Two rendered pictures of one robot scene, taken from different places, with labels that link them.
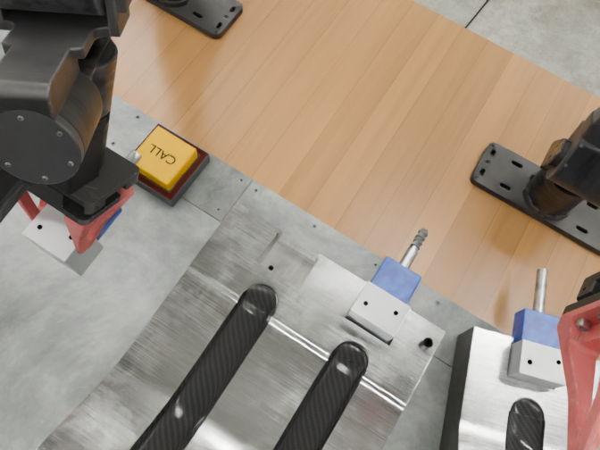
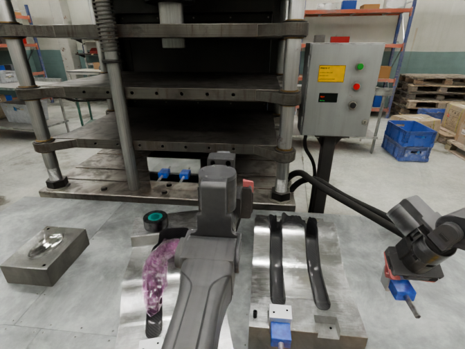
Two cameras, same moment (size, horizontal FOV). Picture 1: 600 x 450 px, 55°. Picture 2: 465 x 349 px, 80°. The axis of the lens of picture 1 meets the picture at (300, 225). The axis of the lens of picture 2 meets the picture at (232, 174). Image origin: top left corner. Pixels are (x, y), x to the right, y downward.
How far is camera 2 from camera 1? 0.63 m
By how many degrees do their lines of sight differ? 86
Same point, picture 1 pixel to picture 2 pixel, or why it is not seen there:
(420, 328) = (259, 322)
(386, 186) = not seen: outside the picture
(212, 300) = (337, 297)
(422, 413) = (235, 324)
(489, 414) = not seen: hidden behind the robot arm
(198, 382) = (317, 277)
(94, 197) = (389, 249)
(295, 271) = (320, 331)
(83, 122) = (398, 215)
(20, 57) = (425, 207)
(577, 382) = not seen: hidden behind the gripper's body
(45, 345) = (370, 287)
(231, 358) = (315, 286)
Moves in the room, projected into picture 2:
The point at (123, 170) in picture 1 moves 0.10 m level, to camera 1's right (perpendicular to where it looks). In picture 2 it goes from (397, 269) to (358, 278)
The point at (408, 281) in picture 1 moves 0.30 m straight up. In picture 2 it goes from (275, 332) to (287, 216)
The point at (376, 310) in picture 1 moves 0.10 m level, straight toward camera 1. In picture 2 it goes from (281, 309) to (286, 277)
